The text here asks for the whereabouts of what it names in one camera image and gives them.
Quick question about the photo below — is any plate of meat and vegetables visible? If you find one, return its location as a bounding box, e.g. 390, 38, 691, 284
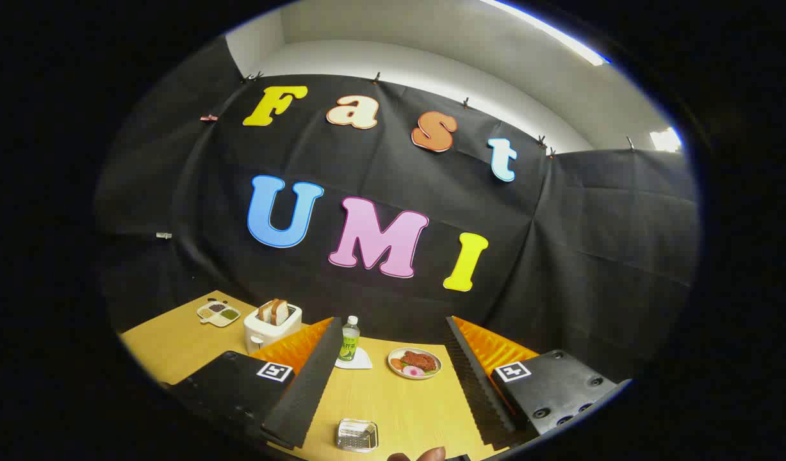
388, 347, 443, 380

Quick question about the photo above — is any small ceiling light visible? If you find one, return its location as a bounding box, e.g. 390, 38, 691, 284
649, 128, 683, 153

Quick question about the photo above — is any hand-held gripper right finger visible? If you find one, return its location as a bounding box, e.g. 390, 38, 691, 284
445, 315, 632, 450

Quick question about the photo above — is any white divided condiment dish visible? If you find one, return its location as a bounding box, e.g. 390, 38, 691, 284
197, 300, 241, 328

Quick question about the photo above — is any white toaster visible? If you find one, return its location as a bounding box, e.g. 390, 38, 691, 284
243, 301, 303, 355

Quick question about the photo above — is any green drink bottle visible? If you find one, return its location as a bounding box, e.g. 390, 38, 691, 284
339, 315, 361, 362

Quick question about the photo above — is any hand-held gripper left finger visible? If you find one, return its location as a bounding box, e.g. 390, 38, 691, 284
168, 316, 345, 450

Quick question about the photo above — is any white coaster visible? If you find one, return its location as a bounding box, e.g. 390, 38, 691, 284
334, 348, 373, 370

